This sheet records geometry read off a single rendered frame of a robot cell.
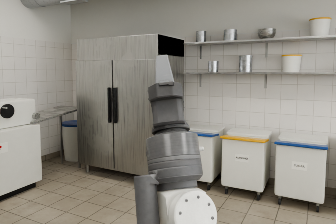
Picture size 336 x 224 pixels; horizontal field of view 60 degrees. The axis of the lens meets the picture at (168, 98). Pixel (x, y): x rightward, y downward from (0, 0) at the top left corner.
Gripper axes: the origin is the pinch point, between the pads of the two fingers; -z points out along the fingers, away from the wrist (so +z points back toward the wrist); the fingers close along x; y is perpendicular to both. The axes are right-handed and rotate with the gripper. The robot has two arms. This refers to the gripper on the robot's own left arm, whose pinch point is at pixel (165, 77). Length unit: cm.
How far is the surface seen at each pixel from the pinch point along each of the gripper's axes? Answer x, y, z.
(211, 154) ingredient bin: -334, -34, -20
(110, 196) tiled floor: -332, 100, 18
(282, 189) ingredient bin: -312, -107, 31
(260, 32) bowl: -289, -115, -159
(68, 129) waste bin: -431, 194, -99
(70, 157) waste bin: -454, 200, -54
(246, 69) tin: -315, -95, -122
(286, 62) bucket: -292, -139, -116
